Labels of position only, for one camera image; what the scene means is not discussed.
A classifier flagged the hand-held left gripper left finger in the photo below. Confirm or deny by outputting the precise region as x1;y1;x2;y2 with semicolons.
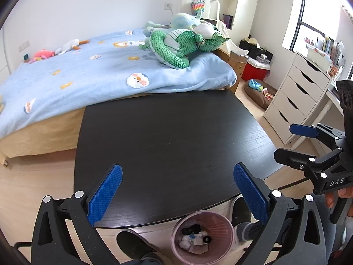
31;164;123;265

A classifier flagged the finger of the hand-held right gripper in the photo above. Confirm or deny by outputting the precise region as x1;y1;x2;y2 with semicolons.
274;148;320;170
289;124;320;138

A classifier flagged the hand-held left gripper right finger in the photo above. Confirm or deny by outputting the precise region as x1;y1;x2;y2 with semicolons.
233;162;327;265

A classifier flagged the pink trash bin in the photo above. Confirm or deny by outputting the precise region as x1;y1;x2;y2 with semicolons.
170;210;235;264

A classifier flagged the lilac cartoon paper box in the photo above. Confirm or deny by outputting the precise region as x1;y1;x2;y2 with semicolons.
190;243;210;254

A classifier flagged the person's right hand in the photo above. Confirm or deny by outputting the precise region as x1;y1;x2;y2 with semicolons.
324;186;353;210

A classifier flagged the black slipper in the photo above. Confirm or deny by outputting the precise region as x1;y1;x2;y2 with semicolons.
116;229;163;261
231;196;257;243

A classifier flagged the white drawer unit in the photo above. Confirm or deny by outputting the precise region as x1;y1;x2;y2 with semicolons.
263;52;334;145

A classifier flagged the brown pet bed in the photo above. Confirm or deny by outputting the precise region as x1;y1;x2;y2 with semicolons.
244;79;277;109

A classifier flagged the red storage box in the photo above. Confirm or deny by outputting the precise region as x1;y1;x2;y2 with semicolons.
241;59;271;82

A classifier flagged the person's left leg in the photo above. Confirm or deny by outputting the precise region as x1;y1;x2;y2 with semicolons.
130;255;166;265

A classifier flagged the wooden bed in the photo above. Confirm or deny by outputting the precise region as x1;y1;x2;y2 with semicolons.
0;28;249;166

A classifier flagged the row of books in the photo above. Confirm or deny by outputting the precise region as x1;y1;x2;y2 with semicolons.
303;34;346;76

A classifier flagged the black fabric bag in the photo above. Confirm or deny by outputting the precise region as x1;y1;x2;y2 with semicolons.
238;40;273;62

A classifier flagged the black office chair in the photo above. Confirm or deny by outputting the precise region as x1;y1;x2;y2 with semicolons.
12;241;34;250

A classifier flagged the light blue printed blanket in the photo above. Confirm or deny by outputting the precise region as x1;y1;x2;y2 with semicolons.
0;28;238;138

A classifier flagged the dark framed window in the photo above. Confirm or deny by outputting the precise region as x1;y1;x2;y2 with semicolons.
281;0;353;56

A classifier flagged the white big-eyed plush toy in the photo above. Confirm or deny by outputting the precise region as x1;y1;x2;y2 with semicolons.
193;22;224;40

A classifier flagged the green dragon plush toy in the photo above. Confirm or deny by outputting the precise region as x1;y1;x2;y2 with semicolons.
139;29;231;69

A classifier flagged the white goose plush toy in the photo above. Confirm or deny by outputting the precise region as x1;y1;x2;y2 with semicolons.
54;39;90;56

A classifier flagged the pink plush toy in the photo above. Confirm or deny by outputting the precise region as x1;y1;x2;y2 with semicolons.
29;49;54;64

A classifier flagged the rainbow crochet bag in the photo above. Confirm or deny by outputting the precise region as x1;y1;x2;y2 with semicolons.
191;1;206;15

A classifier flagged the light blue plush toy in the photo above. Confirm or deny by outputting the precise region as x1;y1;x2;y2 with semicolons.
145;13;202;38

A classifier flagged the white wall shelf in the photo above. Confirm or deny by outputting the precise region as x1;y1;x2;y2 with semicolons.
182;0;243;31

